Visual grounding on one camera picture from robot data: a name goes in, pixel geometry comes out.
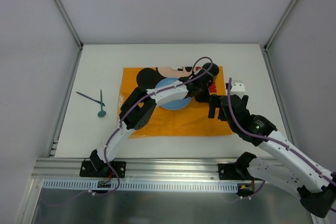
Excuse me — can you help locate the orange cartoon cloth placemat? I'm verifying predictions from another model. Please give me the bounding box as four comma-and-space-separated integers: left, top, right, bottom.
118, 67, 233, 138

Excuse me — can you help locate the dark green mug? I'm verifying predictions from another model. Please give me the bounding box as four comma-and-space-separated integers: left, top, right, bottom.
202, 62, 219, 82

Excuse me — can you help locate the light blue plate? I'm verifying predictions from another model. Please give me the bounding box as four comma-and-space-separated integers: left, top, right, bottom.
155, 77, 192, 111

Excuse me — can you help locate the teal plastic spoon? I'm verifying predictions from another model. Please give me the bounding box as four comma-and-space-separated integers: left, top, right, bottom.
97, 90, 106, 118

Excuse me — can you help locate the gold fork green handle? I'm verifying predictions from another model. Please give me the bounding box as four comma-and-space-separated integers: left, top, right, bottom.
76, 91, 106, 106

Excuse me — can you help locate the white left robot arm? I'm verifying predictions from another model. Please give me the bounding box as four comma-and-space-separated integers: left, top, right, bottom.
89, 64, 219, 177

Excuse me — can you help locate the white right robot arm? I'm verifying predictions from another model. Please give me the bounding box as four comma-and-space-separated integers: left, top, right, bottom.
208, 95, 335, 218

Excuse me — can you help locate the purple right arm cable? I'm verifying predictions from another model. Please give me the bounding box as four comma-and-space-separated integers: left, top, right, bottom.
220, 77, 336, 213

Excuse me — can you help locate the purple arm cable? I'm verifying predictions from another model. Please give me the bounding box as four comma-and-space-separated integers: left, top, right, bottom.
220, 77, 336, 213
39, 56, 213, 206

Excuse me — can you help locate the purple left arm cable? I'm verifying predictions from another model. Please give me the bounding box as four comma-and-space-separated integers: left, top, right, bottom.
39, 56, 213, 206

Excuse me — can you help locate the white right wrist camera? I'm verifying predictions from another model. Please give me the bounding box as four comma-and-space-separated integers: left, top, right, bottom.
225, 80, 246, 97

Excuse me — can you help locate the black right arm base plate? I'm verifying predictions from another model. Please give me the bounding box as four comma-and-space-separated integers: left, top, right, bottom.
217, 163, 262, 181

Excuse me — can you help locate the aluminium front rail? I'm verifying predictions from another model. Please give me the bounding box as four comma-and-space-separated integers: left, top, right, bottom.
31, 157, 236, 182

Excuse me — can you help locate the right aluminium frame post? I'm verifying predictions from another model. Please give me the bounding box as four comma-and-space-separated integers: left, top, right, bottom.
263, 0, 300, 52

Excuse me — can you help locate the aluminium frame post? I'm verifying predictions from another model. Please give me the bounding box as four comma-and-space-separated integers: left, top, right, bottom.
263, 0, 300, 52
52, 0, 83, 50

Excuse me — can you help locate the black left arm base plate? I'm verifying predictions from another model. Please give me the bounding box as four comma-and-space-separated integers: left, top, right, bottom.
79, 159, 127, 178

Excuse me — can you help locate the white slotted cable duct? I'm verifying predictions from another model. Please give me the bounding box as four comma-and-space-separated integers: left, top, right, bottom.
43, 179, 238, 193

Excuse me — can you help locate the left aluminium frame post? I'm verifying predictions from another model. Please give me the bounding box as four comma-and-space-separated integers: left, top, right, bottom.
52, 0, 83, 50

